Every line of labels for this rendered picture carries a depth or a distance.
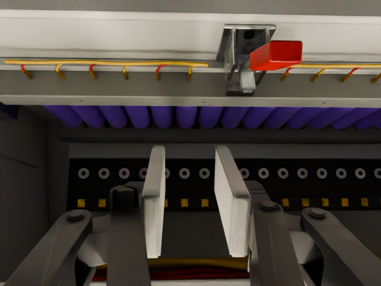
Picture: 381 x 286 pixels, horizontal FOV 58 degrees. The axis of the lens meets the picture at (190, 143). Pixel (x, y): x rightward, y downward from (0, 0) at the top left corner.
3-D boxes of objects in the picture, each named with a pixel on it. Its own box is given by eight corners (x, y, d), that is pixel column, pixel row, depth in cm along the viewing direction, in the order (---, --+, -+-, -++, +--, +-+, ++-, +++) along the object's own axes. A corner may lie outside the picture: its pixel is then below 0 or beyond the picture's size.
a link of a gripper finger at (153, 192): (160, 259, 15) (142, 259, 15) (165, 190, 22) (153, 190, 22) (159, 196, 14) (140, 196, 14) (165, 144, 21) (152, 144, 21)
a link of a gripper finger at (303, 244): (258, 234, 13) (338, 232, 13) (236, 179, 18) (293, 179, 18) (255, 268, 13) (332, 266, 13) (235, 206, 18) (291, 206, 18)
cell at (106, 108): (114, 131, 31) (98, 109, 25) (104, 114, 31) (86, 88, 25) (131, 122, 31) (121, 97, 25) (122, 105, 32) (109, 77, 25)
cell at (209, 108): (198, 109, 32) (203, 82, 26) (217, 109, 32) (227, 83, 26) (198, 129, 32) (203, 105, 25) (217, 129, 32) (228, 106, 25)
